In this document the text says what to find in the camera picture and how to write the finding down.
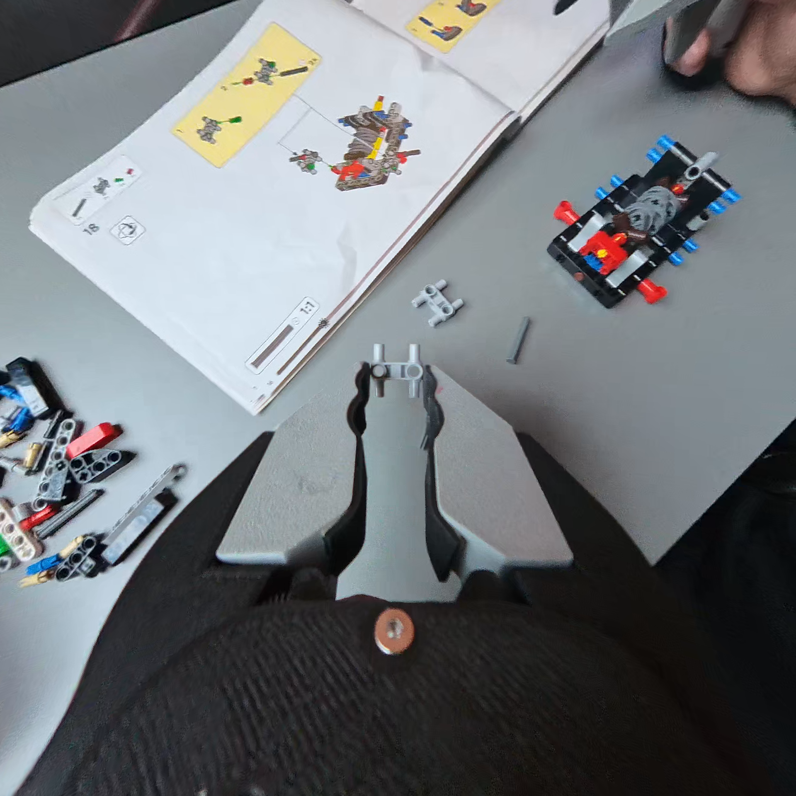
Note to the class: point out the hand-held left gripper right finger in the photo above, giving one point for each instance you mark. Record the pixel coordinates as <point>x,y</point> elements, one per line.
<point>497,497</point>

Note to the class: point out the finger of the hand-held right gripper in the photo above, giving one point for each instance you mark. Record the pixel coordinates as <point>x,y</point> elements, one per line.
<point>640,12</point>

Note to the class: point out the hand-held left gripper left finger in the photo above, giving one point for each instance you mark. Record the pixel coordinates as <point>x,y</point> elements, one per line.
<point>292,491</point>

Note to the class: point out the dark grey lego axle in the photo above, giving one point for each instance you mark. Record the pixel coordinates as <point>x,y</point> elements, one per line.
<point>518,340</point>

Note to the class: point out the grey lego H connector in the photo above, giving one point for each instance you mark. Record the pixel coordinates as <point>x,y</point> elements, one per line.
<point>435,303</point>
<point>398,371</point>

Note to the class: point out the black lego frame assembly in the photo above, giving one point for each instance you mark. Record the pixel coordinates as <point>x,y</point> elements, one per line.
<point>622,245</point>

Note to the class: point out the pile of lego pieces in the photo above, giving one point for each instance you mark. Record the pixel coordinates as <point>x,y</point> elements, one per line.
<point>56,460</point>

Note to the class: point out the lego instruction booklet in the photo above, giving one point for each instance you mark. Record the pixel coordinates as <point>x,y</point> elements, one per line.
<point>249,249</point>

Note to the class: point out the person's right hand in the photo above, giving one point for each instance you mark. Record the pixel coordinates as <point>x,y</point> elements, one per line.
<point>765,62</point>

